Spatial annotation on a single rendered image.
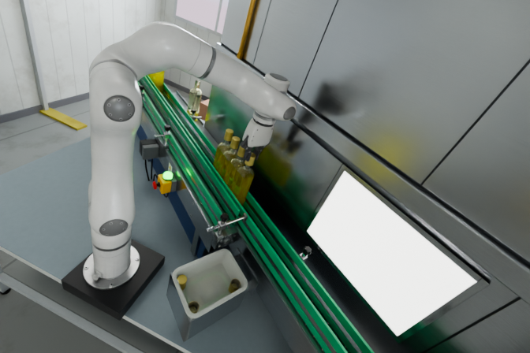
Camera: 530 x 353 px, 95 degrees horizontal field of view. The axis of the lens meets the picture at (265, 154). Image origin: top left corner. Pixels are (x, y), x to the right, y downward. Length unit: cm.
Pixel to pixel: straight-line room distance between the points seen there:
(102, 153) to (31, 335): 147
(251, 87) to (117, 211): 52
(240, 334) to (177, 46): 104
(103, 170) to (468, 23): 94
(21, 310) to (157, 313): 111
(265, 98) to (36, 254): 110
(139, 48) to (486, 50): 74
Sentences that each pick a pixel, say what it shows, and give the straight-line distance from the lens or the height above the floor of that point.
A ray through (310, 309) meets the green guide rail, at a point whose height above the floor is 112.
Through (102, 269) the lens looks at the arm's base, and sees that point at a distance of 114.
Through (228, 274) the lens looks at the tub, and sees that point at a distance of 106.
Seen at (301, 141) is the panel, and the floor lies 145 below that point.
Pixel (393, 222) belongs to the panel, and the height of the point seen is 145.
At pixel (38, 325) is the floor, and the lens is 208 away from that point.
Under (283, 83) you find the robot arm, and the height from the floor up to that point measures 164.
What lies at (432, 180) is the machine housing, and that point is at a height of 160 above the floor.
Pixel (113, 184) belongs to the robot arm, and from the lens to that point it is 79.
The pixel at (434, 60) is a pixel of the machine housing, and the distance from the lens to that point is 75.
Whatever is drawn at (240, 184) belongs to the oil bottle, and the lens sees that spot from 101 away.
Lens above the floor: 185
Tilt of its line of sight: 32 degrees down
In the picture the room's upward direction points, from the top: 21 degrees clockwise
